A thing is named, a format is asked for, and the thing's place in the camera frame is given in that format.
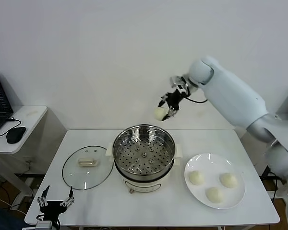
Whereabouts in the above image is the blue jeans leg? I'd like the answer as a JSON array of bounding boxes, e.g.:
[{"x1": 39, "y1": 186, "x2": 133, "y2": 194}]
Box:
[{"x1": 0, "y1": 203, "x2": 29, "y2": 230}]

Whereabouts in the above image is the white side table beige panel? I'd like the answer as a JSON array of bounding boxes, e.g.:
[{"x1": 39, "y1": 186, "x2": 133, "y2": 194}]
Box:
[{"x1": 0, "y1": 105, "x2": 68, "y2": 201}]

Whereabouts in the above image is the cream electric cooking pot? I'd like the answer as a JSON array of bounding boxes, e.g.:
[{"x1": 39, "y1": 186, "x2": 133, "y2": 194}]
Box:
[{"x1": 112, "y1": 155, "x2": 180, "y2": 194}]

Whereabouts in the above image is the white round plate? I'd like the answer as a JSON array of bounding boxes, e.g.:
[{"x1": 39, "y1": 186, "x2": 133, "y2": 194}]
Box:
[{"x1": 184, "y1": 153, "x2": 246, "y2": 210}]

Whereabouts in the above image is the black computer mouse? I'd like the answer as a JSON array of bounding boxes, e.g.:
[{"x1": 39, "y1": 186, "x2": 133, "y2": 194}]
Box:
[{"x1": 6, "y1": 127, "x2": 27, "y2": 145}]

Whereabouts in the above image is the white side table with label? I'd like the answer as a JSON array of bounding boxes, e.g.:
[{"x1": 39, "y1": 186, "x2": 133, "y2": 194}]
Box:
[{"x1": 240, "y1": 112, "x2": 288, "y2": 199}]

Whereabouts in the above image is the round glass pot lid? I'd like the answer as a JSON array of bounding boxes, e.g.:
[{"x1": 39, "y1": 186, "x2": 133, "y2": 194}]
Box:
[{"x1": 62, "y1": 146, "x2": 114, "y2": 191}]

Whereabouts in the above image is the black mouse cable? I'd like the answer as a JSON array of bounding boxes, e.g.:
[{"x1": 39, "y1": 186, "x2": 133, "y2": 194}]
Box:
[{"x1": 0, "y1": 117, "x2": 22, "y2": 139}]

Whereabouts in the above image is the black cable with adapter block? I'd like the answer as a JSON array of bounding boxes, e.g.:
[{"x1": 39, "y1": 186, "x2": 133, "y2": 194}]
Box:
[{"x1": 260, "y1": 165, "x2": 283, "y2": 202}]

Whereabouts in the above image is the white steamed baozi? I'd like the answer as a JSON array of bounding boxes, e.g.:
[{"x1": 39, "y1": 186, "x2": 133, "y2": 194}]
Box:
[
  {"x1": 205, "y1": 187, "x2": 225, "y2": 204},
  {"x1": 188, "y1": 170, "x2": 205, "y2": 186},
  {"x1": 219, "y1": 172, "x2": 238, "y2": 189},
  {"x1": 153, "y1": 107, "x2": 168, "y2": 121}
]

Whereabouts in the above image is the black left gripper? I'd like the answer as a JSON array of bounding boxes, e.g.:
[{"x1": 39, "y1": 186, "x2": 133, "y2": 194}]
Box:
[{"x1": 37, "y1": 185, "x2": 75, "y2": 220}]

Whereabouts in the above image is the perforated steel steamer basket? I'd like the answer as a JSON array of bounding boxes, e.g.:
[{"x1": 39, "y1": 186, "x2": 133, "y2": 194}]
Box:
[{"x1": 106, "y1": 124, "x2": 183, "y2": 177}]

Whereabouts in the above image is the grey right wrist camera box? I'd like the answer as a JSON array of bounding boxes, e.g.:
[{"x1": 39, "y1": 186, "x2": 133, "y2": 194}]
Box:
[{"x1": 169, "y1": 75, "x2": 190, "y2": 93}]

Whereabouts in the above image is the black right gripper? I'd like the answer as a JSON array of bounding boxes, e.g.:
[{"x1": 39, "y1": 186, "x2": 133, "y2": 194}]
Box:
[{"x1": 157, "y1": 90, "x2": 183, "y2": 121}]

